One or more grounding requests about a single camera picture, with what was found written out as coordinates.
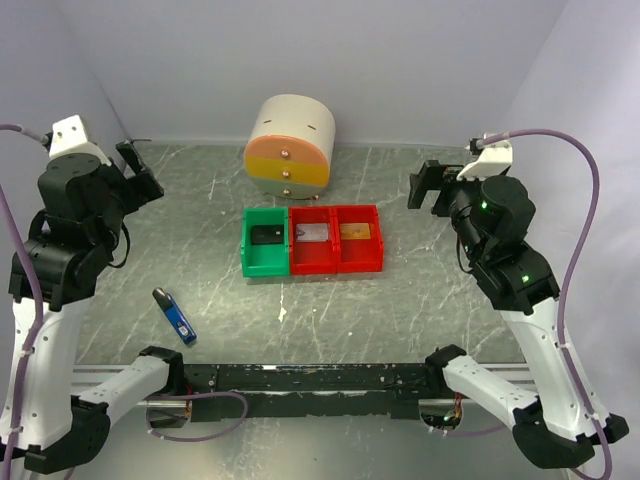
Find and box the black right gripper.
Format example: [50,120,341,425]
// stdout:
[408,158,493,260]

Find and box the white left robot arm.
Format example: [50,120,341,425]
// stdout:
[1,142,187,479]

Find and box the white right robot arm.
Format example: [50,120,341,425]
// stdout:
[408,160,629,469]

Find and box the gold credit card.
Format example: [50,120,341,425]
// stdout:
[339,222,371,240]

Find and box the silver purple credit card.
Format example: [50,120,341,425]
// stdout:
[295,223,329,243]

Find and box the black credit card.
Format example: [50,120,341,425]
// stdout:
[250,224,284,245]

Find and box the right red plastic bin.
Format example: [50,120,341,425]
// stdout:
[334,204,384,274]

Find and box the red plastic bin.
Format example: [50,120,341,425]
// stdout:
[334,204,384,274]
[288,206,337,275]

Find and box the middle red plastic bin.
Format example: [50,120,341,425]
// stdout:
[288,206,337,275]

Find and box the round cream drawer cabinet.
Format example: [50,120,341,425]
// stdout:
[244,94,336,200]

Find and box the green plastic bin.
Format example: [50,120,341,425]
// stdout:
[241,207,290,278]

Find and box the blue black lighter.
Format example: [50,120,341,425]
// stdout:
[152,288,197,345]

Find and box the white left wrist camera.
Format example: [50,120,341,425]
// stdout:
[48,114,112,165]

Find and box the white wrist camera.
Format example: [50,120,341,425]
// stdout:
[48,114,112,165]
[456,133,513,181]

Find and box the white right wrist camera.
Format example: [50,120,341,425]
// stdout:
[456,133,513,181]

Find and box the aluminium frame rail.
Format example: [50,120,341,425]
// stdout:
[69,363,536,407]

